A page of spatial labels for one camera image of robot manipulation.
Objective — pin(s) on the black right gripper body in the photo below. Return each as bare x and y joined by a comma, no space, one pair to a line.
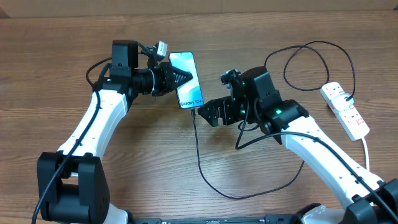
234,111

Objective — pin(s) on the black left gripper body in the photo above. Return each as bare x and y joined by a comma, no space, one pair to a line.
162,78

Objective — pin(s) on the Samsung Galaxy smartphone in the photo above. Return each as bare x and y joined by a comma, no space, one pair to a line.
189,91

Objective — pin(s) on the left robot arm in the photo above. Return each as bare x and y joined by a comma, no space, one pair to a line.
72,184

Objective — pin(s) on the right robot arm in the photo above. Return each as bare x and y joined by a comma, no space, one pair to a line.
364,196

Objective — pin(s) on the white charger plug adapter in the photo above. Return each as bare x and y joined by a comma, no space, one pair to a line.
341,102

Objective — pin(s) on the white power strip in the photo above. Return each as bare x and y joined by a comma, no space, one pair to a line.
350,119

